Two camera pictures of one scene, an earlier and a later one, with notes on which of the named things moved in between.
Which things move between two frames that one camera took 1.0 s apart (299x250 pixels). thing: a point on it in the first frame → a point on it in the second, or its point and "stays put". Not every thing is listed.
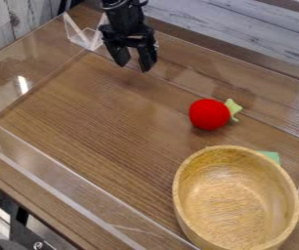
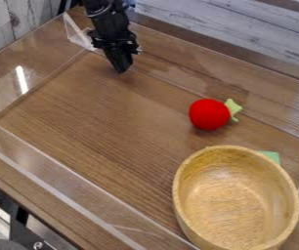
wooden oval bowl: (235, 200) stays put
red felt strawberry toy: (211, 114) stays put
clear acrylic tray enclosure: (84, 134) stays put
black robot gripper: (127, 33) → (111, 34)
